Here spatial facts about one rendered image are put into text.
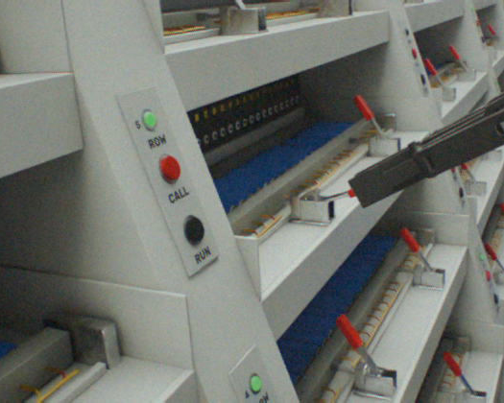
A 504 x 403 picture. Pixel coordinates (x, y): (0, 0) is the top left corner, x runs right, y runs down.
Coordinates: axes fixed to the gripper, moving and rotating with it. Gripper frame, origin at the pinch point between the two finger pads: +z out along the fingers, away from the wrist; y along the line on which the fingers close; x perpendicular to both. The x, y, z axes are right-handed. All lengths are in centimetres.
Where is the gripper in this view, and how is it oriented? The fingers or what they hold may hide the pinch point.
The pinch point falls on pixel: (391, 175)
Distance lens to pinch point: 61.0
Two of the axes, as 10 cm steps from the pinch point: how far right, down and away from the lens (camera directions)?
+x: -5.1, -8.6, -0.4
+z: -7.4, 4.1, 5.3
